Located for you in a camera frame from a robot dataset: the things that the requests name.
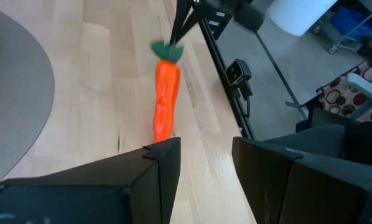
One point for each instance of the circle-patterned fabric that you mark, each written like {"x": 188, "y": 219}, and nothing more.
{"x": 338, "y": 99}

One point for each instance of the metal cart blue bins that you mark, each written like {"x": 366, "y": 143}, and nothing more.
{"x": 347, "y": 20}

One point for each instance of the black chair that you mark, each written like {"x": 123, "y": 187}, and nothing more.
{"x": 360, "y": 143}

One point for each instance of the orange toy carrot green leaves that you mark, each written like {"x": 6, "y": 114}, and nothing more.
{"x": 166, "y": 93}

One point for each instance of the white round bin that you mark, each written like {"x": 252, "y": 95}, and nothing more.
{"x": 298, "y": 15}

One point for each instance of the black metal pole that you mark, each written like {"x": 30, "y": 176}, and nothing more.
{"x": 279, "y": 72}

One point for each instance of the round grey mat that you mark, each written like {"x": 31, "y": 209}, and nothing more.
{"x": 15, "y": 93}

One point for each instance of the table-level camera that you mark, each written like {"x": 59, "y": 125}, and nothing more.
{"x": 235, "y": 72}

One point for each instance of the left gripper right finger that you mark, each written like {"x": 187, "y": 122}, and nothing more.
{"x": 313, "y": 193}

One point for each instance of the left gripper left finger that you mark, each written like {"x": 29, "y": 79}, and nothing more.
{"x": 80, "y": 199}

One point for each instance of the pale chair armrest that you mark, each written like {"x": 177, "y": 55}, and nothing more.
{"x": 363, "y": 87}

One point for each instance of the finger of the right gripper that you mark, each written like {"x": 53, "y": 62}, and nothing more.
{"x": 180, "y": 18}
{"x": 193, "y": 23}

